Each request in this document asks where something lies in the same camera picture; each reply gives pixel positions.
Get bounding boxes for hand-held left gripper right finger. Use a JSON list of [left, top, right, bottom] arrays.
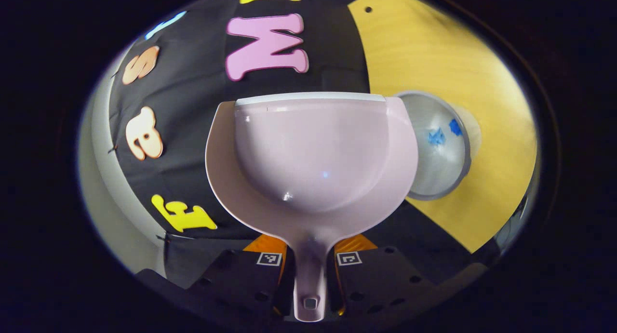
[[328, 233, 439, 319]]

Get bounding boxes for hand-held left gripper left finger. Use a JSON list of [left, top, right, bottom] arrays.
[[186, 234, 295, 319]]

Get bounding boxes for wooden desktop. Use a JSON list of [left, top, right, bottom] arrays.
[[347, 0, 538, 254]]

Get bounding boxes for black backdrop cloth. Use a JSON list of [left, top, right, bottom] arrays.
[[108, 0, 502, 285]]

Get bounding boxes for white ribbed garbage bin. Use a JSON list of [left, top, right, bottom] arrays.
[[393, 91, 482, 201]]

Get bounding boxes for purple plastic dustpan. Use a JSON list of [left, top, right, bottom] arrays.
[[205, 92, 419, 322]]

